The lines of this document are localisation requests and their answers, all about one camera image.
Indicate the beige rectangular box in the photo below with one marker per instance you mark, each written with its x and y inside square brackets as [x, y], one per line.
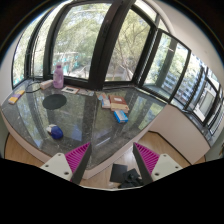
[45, 84]

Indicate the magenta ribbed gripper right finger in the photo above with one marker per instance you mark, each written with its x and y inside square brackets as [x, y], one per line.
[153, 166]

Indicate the black crumpled cloth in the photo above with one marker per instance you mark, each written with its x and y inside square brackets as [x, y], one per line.
[131, 179]

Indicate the black square floor panel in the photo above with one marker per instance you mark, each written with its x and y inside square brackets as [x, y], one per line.
[117, 173]

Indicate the blue and white box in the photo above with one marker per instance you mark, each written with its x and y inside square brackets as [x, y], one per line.
[120, 116]

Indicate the open black window sash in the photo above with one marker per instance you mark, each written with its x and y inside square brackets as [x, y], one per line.
[165, 67]

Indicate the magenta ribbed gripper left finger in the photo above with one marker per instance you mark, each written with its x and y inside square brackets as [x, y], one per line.
[70, 166]

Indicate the brown book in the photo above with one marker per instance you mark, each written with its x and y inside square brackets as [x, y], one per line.
[117, 99]

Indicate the beige flat box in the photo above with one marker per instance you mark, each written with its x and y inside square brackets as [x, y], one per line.
[123, 107]

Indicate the round black mouse pad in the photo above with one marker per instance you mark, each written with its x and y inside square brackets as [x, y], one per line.
[54, 101]

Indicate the pink plastic bottle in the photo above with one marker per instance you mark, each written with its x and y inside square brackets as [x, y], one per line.
[58, 77]

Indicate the white framed photo card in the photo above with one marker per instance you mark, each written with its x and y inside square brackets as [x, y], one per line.
[69, 89]

